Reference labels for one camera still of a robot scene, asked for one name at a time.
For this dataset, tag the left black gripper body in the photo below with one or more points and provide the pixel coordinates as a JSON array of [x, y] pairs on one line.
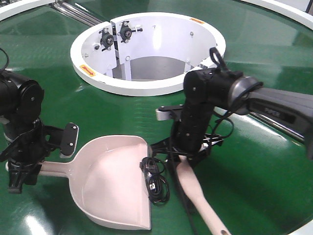
[[28, 143]]

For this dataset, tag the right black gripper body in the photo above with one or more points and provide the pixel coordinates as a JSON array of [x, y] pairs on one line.
[[189, 132]]

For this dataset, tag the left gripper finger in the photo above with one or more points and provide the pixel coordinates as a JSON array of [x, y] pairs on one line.
[[16, 180], [32, 177]]

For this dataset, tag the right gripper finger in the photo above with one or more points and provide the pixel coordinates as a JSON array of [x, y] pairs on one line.
[[162, 147], [196, 158]]

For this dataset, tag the beige plastic dustpan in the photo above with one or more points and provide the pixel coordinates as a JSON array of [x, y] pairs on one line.
[[106, 182]]

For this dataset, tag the beige hand broom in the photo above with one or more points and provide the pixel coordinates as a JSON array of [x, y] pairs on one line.
[[193, 191]]

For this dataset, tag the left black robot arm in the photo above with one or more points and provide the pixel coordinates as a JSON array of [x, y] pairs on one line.
[[20, 98]]

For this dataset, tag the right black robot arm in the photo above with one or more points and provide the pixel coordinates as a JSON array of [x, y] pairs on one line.
[[236, 94]]

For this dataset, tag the right steel roller set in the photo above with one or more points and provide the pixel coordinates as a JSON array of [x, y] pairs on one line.
[[280, 127]]

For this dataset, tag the steel roller set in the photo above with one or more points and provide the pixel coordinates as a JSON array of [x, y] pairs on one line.
[[76, 12], [280, 127]]

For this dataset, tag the orange arrow sticker front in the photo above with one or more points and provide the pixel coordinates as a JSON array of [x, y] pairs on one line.
[[88, 70]]

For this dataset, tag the orange arrow sticker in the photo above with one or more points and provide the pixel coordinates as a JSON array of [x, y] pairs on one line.
[[88, 70], [197, 20]]

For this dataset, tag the orange arrow sticker back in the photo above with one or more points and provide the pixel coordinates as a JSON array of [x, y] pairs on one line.
[[197, 20]]

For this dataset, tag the white outer rim left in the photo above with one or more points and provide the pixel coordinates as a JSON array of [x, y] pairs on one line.
[[21, 6]]

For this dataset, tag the white rim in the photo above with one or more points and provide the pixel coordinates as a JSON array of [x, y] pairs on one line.
[[21, 6], [293, 13]]

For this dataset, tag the left steel roller set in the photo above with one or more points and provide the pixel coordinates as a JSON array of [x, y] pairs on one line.
[[76, 12]]

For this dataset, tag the white outer rim right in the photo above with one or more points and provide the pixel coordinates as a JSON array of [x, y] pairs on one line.
[[293, 13]]

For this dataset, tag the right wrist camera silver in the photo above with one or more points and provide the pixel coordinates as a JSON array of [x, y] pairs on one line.
[[169, 112]]

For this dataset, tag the right black bearing mount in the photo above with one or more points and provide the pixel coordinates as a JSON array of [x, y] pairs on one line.
[[126, 32]]

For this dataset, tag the black bearing mount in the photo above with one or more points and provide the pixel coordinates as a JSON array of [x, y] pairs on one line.
[[126, 32], [107, 40]]

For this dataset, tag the left black bearing mount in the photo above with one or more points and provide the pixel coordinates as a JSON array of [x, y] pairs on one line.
[[107, 40]]

